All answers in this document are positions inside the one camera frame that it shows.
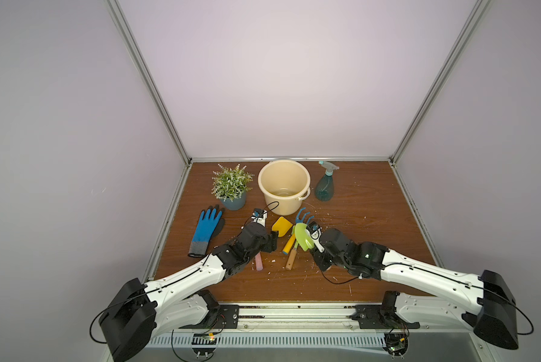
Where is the purple trowel pink handle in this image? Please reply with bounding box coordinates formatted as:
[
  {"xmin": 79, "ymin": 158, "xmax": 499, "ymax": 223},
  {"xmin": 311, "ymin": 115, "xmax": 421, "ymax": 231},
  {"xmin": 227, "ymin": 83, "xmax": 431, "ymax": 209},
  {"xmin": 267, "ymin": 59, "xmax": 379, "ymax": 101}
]
[{"xmin": 255, "ymin": 253, "xmax": 264, "ymax": 272}]

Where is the yellow plastic scoop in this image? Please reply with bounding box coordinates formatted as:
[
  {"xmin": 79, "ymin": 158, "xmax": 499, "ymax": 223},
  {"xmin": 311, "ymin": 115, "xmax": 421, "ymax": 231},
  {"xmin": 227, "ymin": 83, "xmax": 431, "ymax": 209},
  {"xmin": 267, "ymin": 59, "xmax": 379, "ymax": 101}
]
[{"xmin": 271, "ymin": 217, "xmax": 293, "ymax": 238}]

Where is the green trowel wooden handle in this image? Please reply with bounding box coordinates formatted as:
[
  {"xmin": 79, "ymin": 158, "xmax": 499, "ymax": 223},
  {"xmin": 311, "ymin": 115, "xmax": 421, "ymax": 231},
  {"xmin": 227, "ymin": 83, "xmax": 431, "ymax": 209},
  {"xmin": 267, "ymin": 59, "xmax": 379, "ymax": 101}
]
[{"xmin": 293, "ymin": 223, "xmax": 315, "ymax": 251}]

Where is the teal spray bottle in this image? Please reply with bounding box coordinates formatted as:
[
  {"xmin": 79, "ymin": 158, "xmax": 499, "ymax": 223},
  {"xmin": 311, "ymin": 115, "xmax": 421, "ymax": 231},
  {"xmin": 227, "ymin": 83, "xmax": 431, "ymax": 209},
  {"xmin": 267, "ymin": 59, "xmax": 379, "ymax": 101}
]
[{"xmin": 314, "ymin": 161, "xmax": 339, "ymax": 202}]

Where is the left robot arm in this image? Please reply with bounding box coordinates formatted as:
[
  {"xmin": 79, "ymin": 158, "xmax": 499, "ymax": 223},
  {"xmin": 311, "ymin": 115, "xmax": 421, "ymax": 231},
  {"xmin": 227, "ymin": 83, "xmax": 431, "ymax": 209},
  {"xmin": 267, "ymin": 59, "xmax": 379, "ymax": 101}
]
[{"xmin": 98, "ymin": 222, "xmax": 279, "ymax": 361}]

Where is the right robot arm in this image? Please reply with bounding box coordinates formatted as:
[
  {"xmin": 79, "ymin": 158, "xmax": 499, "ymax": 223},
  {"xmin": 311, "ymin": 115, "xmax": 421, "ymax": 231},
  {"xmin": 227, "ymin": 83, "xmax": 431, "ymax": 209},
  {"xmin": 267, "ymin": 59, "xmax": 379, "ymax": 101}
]
[{"xmin": 300, "ymin": 225, "xmax": 519, "ymax": 350}]

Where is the blue gardening glove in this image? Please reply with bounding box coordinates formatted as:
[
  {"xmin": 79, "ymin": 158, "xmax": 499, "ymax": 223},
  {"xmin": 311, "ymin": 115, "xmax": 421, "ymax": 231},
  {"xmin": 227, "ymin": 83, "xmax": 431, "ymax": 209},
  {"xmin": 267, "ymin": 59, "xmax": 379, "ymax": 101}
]
[{"xmin": 188, "ymin": 205, "xmax": 225, "ymax": 258}]

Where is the artificial green potted plant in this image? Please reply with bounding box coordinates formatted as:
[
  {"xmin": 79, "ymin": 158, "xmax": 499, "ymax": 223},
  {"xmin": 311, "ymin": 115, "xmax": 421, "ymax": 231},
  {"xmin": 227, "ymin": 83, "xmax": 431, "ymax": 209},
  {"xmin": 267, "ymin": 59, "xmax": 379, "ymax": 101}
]
[{"xmin": 212, "ymin": 164, "xmax": 254, "ymax": 211}]

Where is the cream plastic bucket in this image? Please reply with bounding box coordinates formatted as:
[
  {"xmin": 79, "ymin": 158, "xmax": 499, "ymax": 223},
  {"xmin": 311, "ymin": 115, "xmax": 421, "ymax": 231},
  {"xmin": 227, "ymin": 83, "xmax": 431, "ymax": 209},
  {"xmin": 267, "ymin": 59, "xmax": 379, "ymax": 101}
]
[{"xmin": 258, "ymin": 159, "xmax": 311, "ymax": 217}]

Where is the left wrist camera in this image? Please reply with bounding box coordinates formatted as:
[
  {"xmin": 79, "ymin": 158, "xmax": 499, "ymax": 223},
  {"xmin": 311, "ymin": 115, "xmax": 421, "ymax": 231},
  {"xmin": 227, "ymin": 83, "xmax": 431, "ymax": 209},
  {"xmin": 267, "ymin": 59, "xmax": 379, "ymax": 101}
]
[{"xmin": 251, "ymin": 208, "xmax": 267, "ymax": 226}]

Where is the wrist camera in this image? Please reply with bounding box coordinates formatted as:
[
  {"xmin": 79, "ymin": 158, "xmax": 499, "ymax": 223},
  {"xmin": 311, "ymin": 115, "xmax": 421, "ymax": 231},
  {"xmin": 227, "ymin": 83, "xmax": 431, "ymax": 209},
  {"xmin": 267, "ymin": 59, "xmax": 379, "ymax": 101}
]
[
  {"xmin": 251, "ymin": 208, "xmax": 267, "ymax": 226},
  {"xmin": 309, "ymin": 225, "xmax": 325, "ymax": 253}
]

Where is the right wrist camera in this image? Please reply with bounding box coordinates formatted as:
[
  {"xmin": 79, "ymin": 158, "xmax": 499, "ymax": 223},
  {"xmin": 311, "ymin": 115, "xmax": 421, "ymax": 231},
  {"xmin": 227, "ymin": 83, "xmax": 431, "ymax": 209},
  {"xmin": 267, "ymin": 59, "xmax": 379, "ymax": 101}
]
[{"xmin": 309, "ymin": 225, "xmax": 325, "ymax": 253}]

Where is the blue rake yellow handle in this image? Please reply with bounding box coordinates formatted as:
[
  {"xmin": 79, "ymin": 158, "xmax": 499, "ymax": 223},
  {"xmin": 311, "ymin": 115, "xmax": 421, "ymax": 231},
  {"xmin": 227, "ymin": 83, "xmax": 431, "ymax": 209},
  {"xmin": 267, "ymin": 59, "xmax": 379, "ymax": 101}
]
[{"xmin": 282, "ymin": 208, "xmax": 314, "ymax": 255}]

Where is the green rake wooden handle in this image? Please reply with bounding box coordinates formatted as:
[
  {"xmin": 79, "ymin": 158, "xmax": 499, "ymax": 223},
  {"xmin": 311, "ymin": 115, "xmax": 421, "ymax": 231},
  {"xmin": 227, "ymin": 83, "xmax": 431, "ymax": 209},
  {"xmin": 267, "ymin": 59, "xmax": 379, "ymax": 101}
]
[{"xmin": 285, "ymin": 241, "xmax": 299, "ymax": 271}]

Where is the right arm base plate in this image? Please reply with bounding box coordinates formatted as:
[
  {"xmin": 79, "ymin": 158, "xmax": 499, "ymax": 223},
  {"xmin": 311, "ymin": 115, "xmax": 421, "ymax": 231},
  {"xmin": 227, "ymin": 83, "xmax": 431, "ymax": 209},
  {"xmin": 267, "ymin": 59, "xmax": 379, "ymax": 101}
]
[{"xmin": 350, "ymin": 304, "xmax": 421, "ymax": 330}]

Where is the aluminium front rail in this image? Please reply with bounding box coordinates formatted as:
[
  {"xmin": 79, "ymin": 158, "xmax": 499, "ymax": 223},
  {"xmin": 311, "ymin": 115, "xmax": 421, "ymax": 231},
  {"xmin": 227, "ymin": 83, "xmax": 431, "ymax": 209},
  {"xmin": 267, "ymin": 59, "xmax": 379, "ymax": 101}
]
[{"xmin": 114, "ymin": 302, "xmax": 486, "ymax": 334}]

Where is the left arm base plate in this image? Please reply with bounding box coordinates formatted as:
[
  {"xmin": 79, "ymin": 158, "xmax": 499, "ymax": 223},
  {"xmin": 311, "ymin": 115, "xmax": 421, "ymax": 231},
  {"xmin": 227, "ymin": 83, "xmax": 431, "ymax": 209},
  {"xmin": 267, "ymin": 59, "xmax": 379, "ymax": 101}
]
[{"xmin": 182, "ymin": 304, "xmax": 240, "ymax": 330}]

